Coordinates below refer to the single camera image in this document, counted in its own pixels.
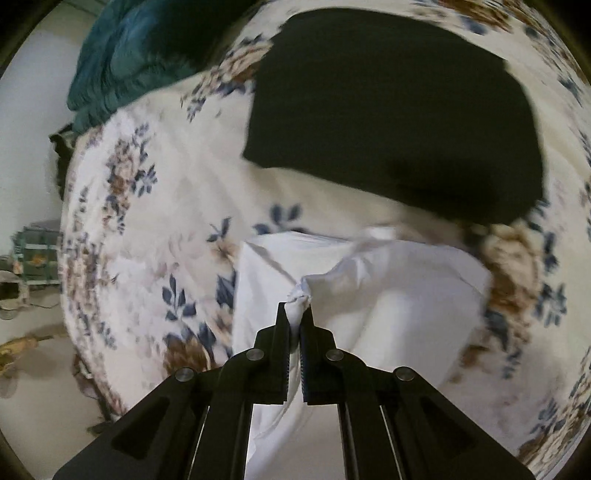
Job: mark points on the black folded garment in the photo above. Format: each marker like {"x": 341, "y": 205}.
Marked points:
{"x": 392, "y": 115}

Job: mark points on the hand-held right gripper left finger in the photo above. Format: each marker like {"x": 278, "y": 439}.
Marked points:
{"x": 280, "y": 341}

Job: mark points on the tan object on floor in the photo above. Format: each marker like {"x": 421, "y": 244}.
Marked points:
{"x": 18, "y": 347}

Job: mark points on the teal blanket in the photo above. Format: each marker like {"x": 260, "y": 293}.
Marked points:
{"x": 134, "y": 55}

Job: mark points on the green plastic crate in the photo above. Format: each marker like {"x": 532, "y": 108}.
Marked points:
{"x": 36, "y": 254}

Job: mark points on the floral bed sheet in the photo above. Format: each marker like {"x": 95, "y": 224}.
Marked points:
{"x": 152, "y": 194}

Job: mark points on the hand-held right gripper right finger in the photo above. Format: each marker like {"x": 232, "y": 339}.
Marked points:
{"x": 308, "y": 344}

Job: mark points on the white cloth garment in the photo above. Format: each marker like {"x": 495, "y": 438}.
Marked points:
{"x": 397, "y": 304}

